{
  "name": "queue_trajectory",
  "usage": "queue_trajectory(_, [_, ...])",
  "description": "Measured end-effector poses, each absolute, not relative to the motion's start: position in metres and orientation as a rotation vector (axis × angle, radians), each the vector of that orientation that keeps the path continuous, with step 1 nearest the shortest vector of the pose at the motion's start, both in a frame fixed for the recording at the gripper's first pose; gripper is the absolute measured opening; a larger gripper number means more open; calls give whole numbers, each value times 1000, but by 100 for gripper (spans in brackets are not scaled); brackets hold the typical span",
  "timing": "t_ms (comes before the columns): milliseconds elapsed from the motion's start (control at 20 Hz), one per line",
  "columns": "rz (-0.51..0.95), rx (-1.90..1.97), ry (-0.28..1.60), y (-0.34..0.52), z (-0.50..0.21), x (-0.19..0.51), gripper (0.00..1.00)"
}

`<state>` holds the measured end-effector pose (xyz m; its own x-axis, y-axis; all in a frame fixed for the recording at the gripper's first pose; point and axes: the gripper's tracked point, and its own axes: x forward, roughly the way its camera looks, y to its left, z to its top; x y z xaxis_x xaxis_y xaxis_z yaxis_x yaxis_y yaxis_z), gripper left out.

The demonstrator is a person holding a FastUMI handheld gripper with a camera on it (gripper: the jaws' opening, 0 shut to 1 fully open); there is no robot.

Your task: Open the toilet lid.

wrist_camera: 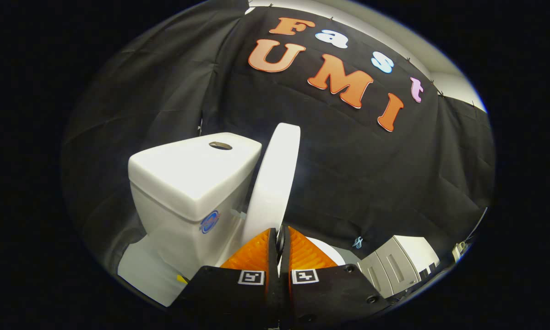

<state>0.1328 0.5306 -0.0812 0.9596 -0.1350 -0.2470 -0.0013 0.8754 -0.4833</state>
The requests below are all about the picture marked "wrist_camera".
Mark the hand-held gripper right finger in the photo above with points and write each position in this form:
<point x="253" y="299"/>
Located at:
<point x="334" y="293"/>

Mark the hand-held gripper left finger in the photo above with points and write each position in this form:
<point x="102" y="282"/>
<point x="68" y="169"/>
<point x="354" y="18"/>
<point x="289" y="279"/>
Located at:
<point x="229" y="293"/>

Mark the white toilet lid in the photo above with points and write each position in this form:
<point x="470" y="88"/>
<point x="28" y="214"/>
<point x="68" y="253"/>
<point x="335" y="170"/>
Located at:
<point x="274" y="183"/>

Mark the white toilet tank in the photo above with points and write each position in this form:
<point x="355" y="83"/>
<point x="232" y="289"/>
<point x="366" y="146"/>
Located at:
<point x="187" y="183"/>

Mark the blue clip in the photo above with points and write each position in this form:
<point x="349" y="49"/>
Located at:
<point x="357" y="242"/>

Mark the white drawer cabinet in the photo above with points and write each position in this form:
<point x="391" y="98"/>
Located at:
<point x="394" y="266"/>

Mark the black backdrop cloth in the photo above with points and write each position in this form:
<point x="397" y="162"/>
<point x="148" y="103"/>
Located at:
<point x="348" y="174"/>

